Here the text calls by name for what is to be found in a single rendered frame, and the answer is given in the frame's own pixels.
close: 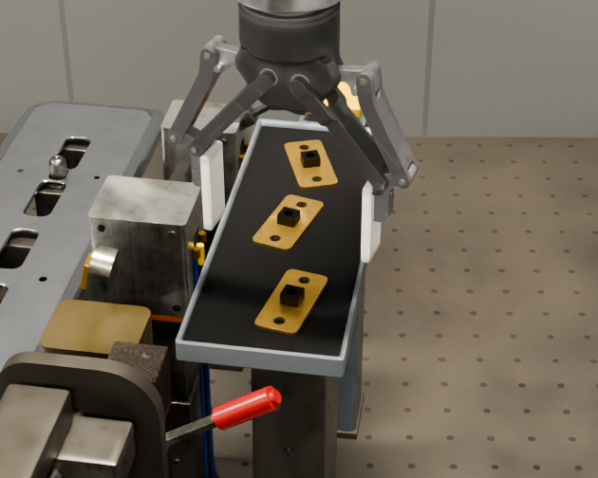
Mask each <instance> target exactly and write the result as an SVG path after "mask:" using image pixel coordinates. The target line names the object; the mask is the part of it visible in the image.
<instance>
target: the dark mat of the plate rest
mask: <svg viewBox="0 0 598 478"><path fill-rule="evenodd" d="M306 140H320V141H321V142H322V144H323V146H324V149H325V151H326V153H327V157H328V159H329V162H330V164H331V166H332V169H333V171H334V173H335V175H336V177H337V180H338V184H337V185H336V186H334V187H326V188H318V189H309V190H302V189H300V188H299V186H298V184H297V181H296V178H295V176H294V173H293V170H292V168H291V166H290V162H289V159H288V157H287V154H286V151H285V149H284V145H285V144H286V143H289V142H297V141H306ZM366 182H367V179H366V178H365V176H364V175H363V174H362V172H361V171H360V170H359V168H358V167H357V166H356V165H355V163H354V162H353V161H352V160H351V158H350V157H349V156H348V154H347V153H346V152H345V150H344V149H343V148H342V146H341V145H340V144H339V143H338V141H337V140H336V139H335V137H334V136H333V135H332V134H331V133H330V132H329V131H317V130H306V129H294V128H282V127H270V126H262V128H261V130H260V133H259V136H258V139H257V141H256V143H255V146H254V149H253V151H252V156H251V158H250V161H249V164H248V167H247V169H246V172H245V174H244V176H243V179H242V182H241V185H240V187H239V190H238V193H237V195H236V198H235V201H234V204H233V207H232V210H231V212H230V215H229V218H228V221H227V223H226V226H225V229H224V230H223V233H222V236H221V239H220V241H219V244H218V247H217V249H216V252H215V257H214V259H213V261H212V264H211V266H210V269H209V272H208V275H207V277H206V280H205V283H204V286H203V287H202V290H201V293H200V295H199V298H198V301H197V304H196V308H195V311H194V313H193V316H192V318H191V321H190V323H189V326H188V329H187V331H186V334H185V337H184V340H186V341H195V342H204V343H213V344H223V345H231V346H241V347H250V348H259V349H268V350H277V351H286V352H295V353H305V354H313V355H323V356H332V357H339V356H340V353H341V348H342V344H343V339H344V335H345V331H346V323H347V318H348V314H349V309H350V305H351V301H352V296H353V292H354V287H355V284H356V279H357V274H358V270H359V265H360V262H361V238H362V203H363V187H364V185H365V183H366ZM291 194H292V195H297V196H301V197H305V198H309V199H313V200H317V201H321V202H323V204H324V207H323V209H322V210H321V211H320V212H319V214H318V215H317V216H316V218H315V219H314V220H313V222H312V223H311V224H310V226H309V227H308V229H307V230H306V231H305V233H304V234H303V235H302V236H301V238H300V239H299V240H298V242H297V243H296V244H295V246H294V247H293V248H292V250H290V251H282V250H278V249H274V248H267V247H263V246H259V245H256V244H254V243H253V241H252V238H253V237H254V236H255V235H256V233H257V232H258V231H259V230H260V228H261V227H262V226H263V225H264V223H265V222H266V221H267V220H268V218H269V217H270V216H271V215H272V213H273V212H274V211H275V210H276V208H277V207H278V206H279V205H280V203H281V202H282V201H283V200H284V198H285V197H286V196H288V195H291ZM290 269H296V270H301V271H305V272H309V273H314V274H318V275H323V276H326V277H327V285H326V287H325V288H324V290H323V292H322V294H321V295H320V297H319V299H318V300H317V302H316V304H315V305H314V306H313V308H312V309H311V311H310V313H309V315H308V317H307V319H306V320H305V322H304V324H303V325H302V327H301V329H300V331H299V332H298V334H296V335H294V336H289V335H285V334H281V333H277V332H272V331H269V330H265V329H260V328H257V327H256V326H255V320H256V318H257V317H258V315H259V313H260V312H261V310H262V309H263V307H264V306H265V304H266V303H267V301H268V299H269V298H270V296H271V294H272V293H273V291H274V290H275V289H276V287H277V286H278V284H279V283H280V281H281V279H282V278H283V276H284V275H285V273H286V272H287V271H288V270H290Z"/></svg>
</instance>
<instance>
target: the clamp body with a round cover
mask: <svg viewBox="0 0 598 478"><path fill-rule="evenodd" d="M115 341H122V342H132V343H140V344H150V345H154V344H153V332H152V320H151V311H150V310H149V309H148V308H147V307H144V306H137V305H128V304H118V303H101V302H91V301H82V300H72V299H68V300H64V301H61V302H60V303H58V305H57V307H56V309H55V311H54V313H53V315H52V317H51V319H50V321H49V323H48V325H47V328H46V330H45V332H44V334H43V336H42V337H41V339H40V345H41V352H45V353H53V354H62V355H71V356H80V357H89V358H97V359H107V358H108V356H109V353H110V351H111V349H112V346H113V344H114V342H115Z"/></svg>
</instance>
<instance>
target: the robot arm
mask: <svg viewBox="0 0 598 478"><path fill-rule="evenodd" d="M236 1H237V2H238V24H239V41H240V47H237V46H231V45H228V44H227V41H226V39H225V38H224V37H223V36H221V35H216V36H215V37H214V38H213V39H212V40H211V41H210V42H209V43H208V44H207V45H206V46H205V47H204V48H203V49H202V50H201V51H200V59H199V72H198V74H197V76H196V79H195V81H194V83H193V85H192V87H191V89H190V91H189V93H188V95H187V97H186V99H185V101H184V103H183V104H182V106H181V108H180V110H179V112H178V115H177V117H176V118H175V120H174V122H173V124H172V126H171V128H170V130H169V132H168V134H167V140H168V142H169V143H170V144H172V145H179V144H180V145H182V146H184V147H185V148H187V149H188V151H189V153H190V155H191V168H192V181H193V183H194V185H195V186H198V187H202V205H203V224H204V229H205V230H212V229H213V228H214V227H215V225H216V224H217V222H218V221H219V220H220V218H221V217H222V215H223V214H224V213H225V194H224V171H223V147H222V141H219V140H216V139H217V138H218V137H219V136H220V135H221V134H222V133H223V132H224V131H225V130H226V129H227V128H228V127H229V126H230V125H232V124H233V123H234V122H235V121H236V120H237V119H238V118H239V117H240V116H241V115H242V114H243V113H244V112H246V111H247V110H248V109H249V108H250V107H251V106H252V105H253V104H254V103H255V102H256V101H257V100H260V101H261V102H262V103H263V104H265V105H267V109H270V110H275V111H278V110H287V111H289V112H291V113H293V114H296V115H302V116H304V115H305V114H306V113H311V115H312V116H313V117H314V118H315V119H316V120H317V122H318V123H319V124H320V125H321V126H325V127H326V128H327V129H328V131H329V132H330V133H331V134H332V135H333V136H334V137H335V139H336V140H337V141H338V143H339V144H340V145H341V146H342V148H343V149H344V150H345V152H346V153H347V154H348V156H349V157H350V158H351V160H352V161H353V162H354V163H355V165H356V166H357V167H358V168H359V170H360V171H361V172H362V174H363V175H364V176H365V178H366V179H367V182H366V183H365V185H364V187H363V203H362V238H361V261H362V262H363V263H369V262H370V261H371V259H372V257H373V255H374V253H375V252H376V250H377V248H378V246H379V244H380V239H381V223H385V222H386V220H387V219H388V217H389V215H390V213H391V212H392V211H393V198H394V187H400V188H402V189H406V188H408V187H409V186H410V184H411V182H412V180H413V178H414V177H415V175H416V173H417V171H418V170H419V164H418V162H417V160H416V159H415V157H414V154H413V152H412V150H411V148H410V146H409V144H408V141H407V139H406V137H405V135H404V133H403V131H402V128H401V126H400V124H399V122H398V120H397V117H396V115H395V113H394V111H393V109H392V107H391V104H390V102H389V100H388V98H387V96H386V95H385V92H384V90H383V79H382V69H381V65H380V64H379V63H378V62H377V61H374V60H371V61H368V62H367V63H366V65H349V64H344V63H343V61H342V59H341V56H340V51H339V49H340V11H341V2H340V1H341V0H236ZM231 64H235V66H236V68H237V70H238V71H239V73H240V74H241V76H242V77H243V78H244V80H245V81H246V83H247V85H246V86H245V87H244V88H243V89H242V90H241V91H240V92H239V93H238V94H237V95H236V96H235V97H234V98H233V99H232V100H231V101H230V102H229V103H228V104H227V105H226V106H225V107H224V108H223V109H222V110H221V111H220V112H219V113H218V114H217V115H216V116H215V117H214V118H213V119H212V120H211V121H210V122H209V123H208V124H207V125H206V126H204V127H203V128H202V129H201V130H199V129H197V128H195V127H194V124H195V122H196V120H197V118H198V116H199V114H200V112H201V110H202V108H203V106H204V104H205V102H206V100H208V98H209V96H210V94H211V92H212V90H213V88H214V86H215V83H216V81H217V79H218V78H219V76H220V74H221V72H225V71H226V70H227V69H228V67H229V66H230V65H231ZM340 82H343V83H346V84H347V85H348V86H349V88H350V91H351V95H352V96H354V97H356V96H357V97H358V103H359V105H360V108H361V111H362V113H363V115H364V118H365V120H366V122H367V125H368V127H369V129H370V131H371V133H372V135H373V137H374V138H373V137H372V136H371V135H370V134H369V133H368V132H367V130H366V129H365V128H364V126H363V125H362V124H361V122H360V121H359V120H358V118H357V117H356V116H355V114H354V113H353V112H352V111H351V109H350V108H349V107H348V105H347V101H346V97H345V95H344V94H343V93H342V91H341V90H340V89H339V87H338V85H339V83H340ZM325 99H327V103H328V105H327V106H326V105H325V104H324V100H325ZM374 139H375V140H374Z"/></svg>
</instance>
